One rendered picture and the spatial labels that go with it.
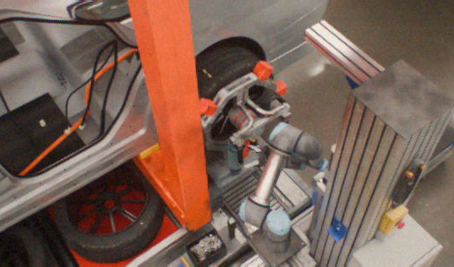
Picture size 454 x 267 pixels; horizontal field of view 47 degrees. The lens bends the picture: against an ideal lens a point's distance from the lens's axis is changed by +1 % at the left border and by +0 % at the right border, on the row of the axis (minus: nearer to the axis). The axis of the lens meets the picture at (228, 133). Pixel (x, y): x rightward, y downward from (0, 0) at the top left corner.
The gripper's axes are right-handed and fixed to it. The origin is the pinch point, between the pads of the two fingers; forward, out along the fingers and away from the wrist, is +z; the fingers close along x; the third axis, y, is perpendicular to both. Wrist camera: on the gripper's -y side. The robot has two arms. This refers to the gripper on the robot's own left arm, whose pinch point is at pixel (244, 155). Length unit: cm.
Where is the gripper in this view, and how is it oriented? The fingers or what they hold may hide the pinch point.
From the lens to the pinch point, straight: 305.5
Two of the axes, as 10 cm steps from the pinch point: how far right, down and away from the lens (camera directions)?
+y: 0.2, 5.9, 8.0
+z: -9.9, -1.0, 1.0
